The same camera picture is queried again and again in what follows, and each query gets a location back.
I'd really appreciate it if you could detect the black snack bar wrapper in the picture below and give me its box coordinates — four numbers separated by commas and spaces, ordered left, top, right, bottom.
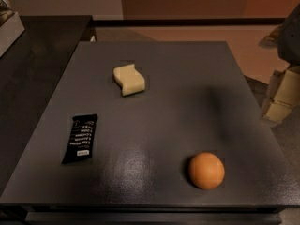
62, 114, 98, 164

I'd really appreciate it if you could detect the orange fruit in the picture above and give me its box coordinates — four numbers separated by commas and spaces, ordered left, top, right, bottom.
188, 152, 225, 189

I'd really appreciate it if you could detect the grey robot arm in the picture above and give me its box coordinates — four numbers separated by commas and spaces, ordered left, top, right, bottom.
259, 4, 300, 124

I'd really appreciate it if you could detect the white box with items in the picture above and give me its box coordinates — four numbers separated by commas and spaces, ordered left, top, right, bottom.
0, 0, 25, 57

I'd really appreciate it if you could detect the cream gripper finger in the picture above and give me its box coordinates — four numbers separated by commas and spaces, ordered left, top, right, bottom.
262, 67, 300, 123

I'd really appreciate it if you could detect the dark wooden side table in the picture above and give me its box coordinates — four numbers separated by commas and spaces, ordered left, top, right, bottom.
0, 15, 92, 194

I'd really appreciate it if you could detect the pale yellow wavy sponge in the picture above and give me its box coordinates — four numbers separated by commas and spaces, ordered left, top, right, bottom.
113, 64, 145, 97

